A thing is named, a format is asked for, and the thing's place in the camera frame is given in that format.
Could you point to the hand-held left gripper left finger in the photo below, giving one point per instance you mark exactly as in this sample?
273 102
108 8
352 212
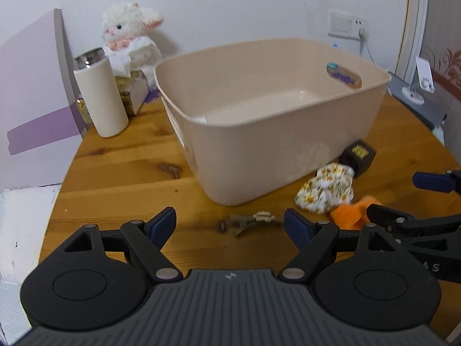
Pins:
164 224

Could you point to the white foam sheet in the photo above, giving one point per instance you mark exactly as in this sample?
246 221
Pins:
25 230

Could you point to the grey side table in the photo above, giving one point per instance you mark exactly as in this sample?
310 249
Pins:
421 110

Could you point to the beige hair clip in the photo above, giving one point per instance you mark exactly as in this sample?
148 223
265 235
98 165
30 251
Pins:
257 218

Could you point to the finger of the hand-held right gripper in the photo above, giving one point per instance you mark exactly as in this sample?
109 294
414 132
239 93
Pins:
387 216
426 180

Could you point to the tissue box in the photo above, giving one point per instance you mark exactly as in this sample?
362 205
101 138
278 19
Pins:
135 90

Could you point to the orange cloth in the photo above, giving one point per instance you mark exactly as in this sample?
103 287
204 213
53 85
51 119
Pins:
351 214

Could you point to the beige plastic bin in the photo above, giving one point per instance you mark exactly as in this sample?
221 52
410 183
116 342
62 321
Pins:
273 140

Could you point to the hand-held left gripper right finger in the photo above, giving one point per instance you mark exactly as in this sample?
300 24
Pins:
297 227

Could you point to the white wall switch socket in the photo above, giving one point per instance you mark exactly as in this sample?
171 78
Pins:
342 23

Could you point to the purple and white board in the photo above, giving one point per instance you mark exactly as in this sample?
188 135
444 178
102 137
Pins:
34 86

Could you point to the white plush bunny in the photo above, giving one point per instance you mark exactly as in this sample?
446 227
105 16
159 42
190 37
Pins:
124 21

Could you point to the white phone stand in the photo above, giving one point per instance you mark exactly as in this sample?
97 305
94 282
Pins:
424 74

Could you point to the purple packet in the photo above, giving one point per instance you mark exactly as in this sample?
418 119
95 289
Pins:
153 96

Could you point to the small dark brown box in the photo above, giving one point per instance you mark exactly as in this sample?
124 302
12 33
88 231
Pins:
362 156

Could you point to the white door frame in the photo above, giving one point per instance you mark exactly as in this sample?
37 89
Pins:
414 18

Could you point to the door with floral pattern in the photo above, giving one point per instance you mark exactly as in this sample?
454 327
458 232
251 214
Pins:
444 25

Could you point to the floral fabric scrunchie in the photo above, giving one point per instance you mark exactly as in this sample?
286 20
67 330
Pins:
326 187

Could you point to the white thermos bottle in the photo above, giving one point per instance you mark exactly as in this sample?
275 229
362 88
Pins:
102 102

